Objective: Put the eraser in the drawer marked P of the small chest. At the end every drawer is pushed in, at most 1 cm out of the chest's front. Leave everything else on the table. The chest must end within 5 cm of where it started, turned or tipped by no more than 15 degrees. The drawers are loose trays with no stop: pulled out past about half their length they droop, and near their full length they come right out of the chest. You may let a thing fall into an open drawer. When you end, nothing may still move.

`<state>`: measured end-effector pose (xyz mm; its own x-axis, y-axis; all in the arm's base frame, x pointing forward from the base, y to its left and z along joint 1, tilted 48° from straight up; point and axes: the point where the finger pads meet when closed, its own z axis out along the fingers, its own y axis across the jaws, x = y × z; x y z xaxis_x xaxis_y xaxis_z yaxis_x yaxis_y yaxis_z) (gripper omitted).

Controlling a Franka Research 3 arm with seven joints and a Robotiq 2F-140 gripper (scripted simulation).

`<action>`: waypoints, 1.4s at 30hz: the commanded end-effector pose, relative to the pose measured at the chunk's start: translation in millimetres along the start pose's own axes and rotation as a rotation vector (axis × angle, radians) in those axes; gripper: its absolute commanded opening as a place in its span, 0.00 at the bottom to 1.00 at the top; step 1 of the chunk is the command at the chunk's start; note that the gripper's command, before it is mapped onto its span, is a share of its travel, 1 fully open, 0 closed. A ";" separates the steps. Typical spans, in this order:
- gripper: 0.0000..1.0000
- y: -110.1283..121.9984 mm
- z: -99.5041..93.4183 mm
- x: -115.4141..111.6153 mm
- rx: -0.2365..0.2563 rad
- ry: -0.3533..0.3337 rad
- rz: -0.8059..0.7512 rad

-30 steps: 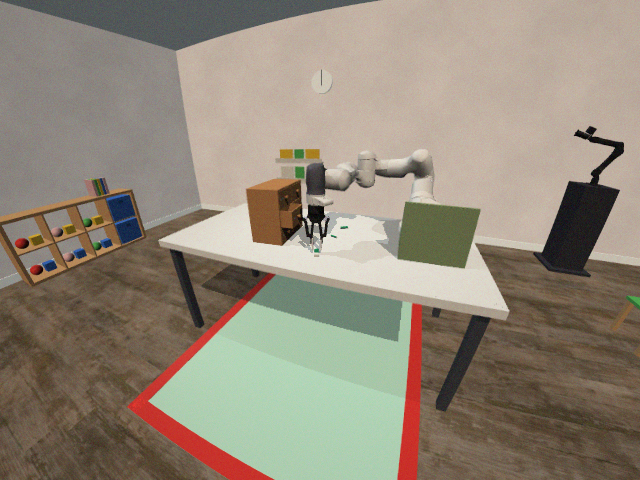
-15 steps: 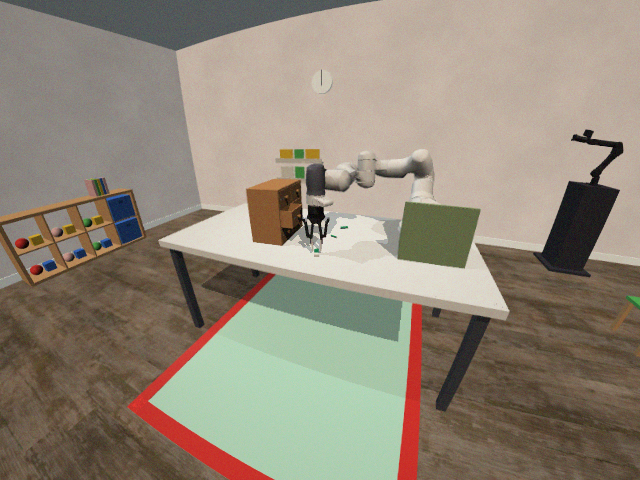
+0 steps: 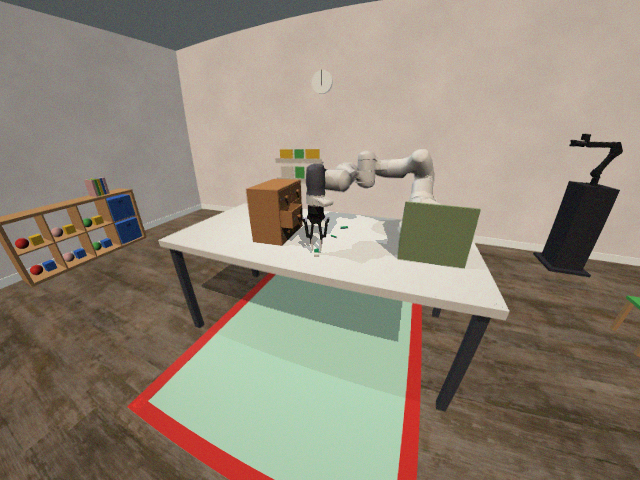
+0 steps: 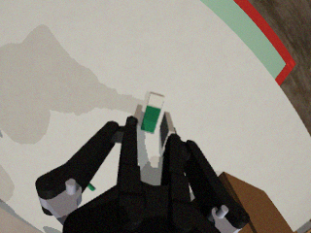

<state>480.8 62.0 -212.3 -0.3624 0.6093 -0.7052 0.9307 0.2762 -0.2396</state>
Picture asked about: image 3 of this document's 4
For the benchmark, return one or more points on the brown wooden chest of drawers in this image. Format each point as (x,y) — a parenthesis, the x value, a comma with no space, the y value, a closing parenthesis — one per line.
(264,211)

